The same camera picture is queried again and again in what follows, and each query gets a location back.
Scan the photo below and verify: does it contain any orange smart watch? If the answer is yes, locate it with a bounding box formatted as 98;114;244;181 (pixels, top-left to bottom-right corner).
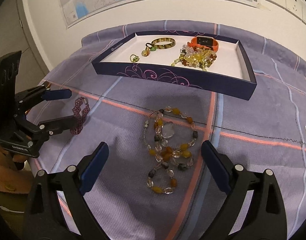
187;36;219;53

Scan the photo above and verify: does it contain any maroon beaded necklace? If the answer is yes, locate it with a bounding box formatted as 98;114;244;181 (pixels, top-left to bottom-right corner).
69;96;91;136

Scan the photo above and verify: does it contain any yellow amber bead necklace pile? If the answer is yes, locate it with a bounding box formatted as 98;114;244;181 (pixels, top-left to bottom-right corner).
170;44;218;71

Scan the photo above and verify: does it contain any orange left sleeve forearm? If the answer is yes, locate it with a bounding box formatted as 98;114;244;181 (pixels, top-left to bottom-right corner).
0;152;33;215

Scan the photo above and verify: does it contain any purple plaid bedsheet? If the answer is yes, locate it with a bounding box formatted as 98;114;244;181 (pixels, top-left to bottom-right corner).
23;20;306;239

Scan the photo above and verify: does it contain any person's left hand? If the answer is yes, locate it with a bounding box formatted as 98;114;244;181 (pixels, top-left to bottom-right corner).
0;145;28;170

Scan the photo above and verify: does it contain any dark blue jewelry tray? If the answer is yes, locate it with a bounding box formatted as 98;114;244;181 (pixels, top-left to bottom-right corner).
92;31;257;100

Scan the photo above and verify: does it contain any amber and clear bead necklace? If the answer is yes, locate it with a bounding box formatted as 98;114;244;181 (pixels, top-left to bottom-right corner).
142;106;199;196

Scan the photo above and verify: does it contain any tortoiseshell bangle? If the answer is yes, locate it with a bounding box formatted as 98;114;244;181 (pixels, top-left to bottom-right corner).
151;37;176;50

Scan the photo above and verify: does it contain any brown ring green pendant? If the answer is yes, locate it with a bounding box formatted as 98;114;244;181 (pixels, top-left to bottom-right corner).
145;43;157;51

